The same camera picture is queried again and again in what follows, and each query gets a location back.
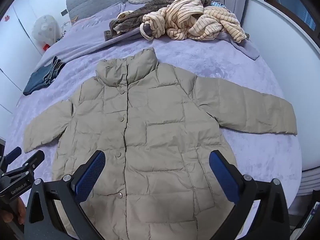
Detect person's left hand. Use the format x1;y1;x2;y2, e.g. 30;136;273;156
0;197;26;225

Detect cream striped fleece garment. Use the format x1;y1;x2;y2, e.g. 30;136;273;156
140;0;248;43

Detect brown fleece garment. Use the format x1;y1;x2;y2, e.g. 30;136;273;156
104;0;213;42

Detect grey purple fleece cloth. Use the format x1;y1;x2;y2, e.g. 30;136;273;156
216;31;260;60

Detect grey quilted headboard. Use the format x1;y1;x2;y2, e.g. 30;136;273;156
65;0;198;25

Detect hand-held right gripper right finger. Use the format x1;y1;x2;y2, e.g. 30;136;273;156
209;150;290;240

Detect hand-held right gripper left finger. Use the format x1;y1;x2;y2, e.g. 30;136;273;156
24;150;106;240

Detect white wardrobe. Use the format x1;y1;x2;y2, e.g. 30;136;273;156
0;0;68;115

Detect lavender plush bed blanket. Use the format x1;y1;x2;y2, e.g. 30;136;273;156
5;1;303;240

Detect white covered fan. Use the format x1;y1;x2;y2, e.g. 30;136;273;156
32;15;59;49

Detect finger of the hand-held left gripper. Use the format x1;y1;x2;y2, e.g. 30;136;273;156
0;147;22;172
0;150;45;190

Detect beige puffer jacket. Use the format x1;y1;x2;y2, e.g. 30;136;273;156
23;47;298;240

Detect folded blue jeans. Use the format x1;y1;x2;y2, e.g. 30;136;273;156
23;56;67;96

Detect grey ribbed panel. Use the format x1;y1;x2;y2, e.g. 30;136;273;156
299;169;320;197

